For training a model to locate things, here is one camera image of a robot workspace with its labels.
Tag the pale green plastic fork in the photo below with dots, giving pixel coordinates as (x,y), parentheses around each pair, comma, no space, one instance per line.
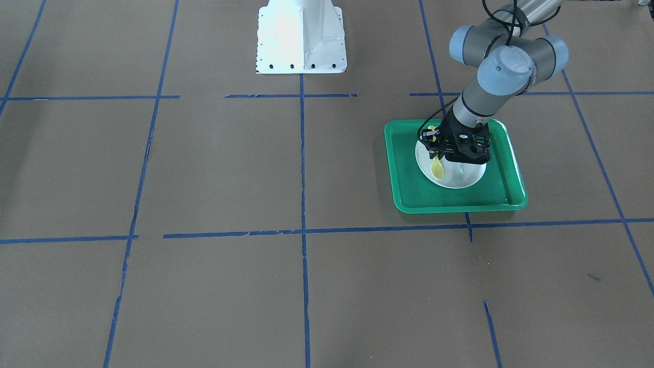
(459,175)

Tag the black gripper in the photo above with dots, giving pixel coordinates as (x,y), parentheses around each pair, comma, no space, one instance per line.
(448,131)

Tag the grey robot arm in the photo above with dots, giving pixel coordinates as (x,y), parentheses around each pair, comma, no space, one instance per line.
(507,65)

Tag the yellow plastic spoon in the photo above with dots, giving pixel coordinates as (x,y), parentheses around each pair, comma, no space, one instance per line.
(437,167)

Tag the white round plate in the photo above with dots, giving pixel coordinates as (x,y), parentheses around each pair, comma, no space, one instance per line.
(473,173)

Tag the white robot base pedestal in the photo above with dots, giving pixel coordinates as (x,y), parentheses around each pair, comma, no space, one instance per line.
(295,37)

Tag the green plastic tray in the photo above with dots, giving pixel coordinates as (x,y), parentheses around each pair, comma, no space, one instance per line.
(500,189)

